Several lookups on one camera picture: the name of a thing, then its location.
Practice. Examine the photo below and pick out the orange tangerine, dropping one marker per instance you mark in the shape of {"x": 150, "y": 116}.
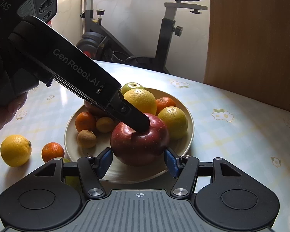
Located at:
{"x": 52, "y": 150}

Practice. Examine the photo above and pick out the beige round plate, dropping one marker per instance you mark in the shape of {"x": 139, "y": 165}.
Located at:
{"x": 119, "y": 172}

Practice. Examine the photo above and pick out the big yellow citrus on plate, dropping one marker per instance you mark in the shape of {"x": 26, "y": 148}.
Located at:
{"x": 142, "y": 99}

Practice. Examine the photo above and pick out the tangerine on plate left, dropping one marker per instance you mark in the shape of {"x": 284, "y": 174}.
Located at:
{"x": 85, "y": 121}

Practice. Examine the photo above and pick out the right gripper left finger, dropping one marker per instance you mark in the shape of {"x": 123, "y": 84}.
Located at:
{"x": 91, "y": 170}

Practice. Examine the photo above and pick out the small green apple on plate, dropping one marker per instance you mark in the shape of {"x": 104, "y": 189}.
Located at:
{"x": 129, "y": 86}

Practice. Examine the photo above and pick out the yellow orange fruit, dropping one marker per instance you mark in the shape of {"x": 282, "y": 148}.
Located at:
{"x": 15, "y": 150}

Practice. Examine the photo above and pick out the wooden door panel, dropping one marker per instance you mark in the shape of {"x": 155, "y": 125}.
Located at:
{"x": 249, "y": 49}

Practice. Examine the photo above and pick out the tangerine on plate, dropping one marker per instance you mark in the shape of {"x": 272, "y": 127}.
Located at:
{"x": 85, "y": 121}
{"x": 163, "y": 103}

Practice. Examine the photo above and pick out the red apple on plate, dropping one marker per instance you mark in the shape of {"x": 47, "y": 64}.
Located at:
{"x": 95, "y": 111}

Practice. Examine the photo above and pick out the yellow-green orange fruit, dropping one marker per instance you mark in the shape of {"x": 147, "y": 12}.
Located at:
{"x": 175, "y": 120}

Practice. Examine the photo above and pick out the large red apple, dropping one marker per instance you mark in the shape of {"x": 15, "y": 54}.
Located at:
{"x": 140, "y": 149}

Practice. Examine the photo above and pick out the brown kiwi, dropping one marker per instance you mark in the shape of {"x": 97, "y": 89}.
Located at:
{"x": 86, "y": 139}
{"x": 105, "y": 125}

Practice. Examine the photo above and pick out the tangerine on plate right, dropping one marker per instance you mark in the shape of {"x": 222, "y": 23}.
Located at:
{"x": 163, "y": 103}

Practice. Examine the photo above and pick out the black exercise bike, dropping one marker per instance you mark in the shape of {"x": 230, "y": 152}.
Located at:
{"x": 136, "y": 24}

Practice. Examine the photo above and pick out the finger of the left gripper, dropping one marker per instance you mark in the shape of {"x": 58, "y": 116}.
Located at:
{"x": 122, "y": 110}

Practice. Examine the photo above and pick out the brown kiwi on plate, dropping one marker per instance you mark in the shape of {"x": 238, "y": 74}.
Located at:
{"x": 86, "y": 139}

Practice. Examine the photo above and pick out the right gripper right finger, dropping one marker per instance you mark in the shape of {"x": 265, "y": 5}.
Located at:
{"x": 184, "y": 170}

